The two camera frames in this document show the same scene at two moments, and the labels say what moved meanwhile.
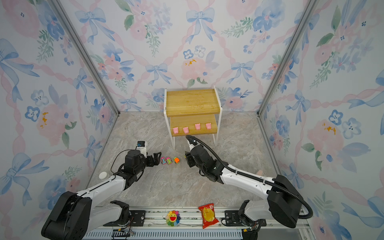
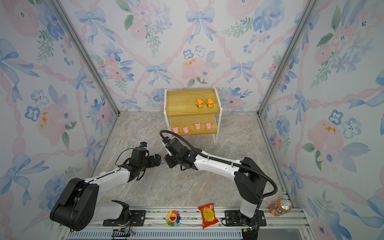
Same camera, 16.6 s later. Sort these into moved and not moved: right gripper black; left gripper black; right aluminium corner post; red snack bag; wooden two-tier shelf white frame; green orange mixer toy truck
Moved: right gripper black; green orange mixer toy truck
Not moved: red snack bag; right aluminium corner post; left gripper black; wooden two-tier shelf white frame
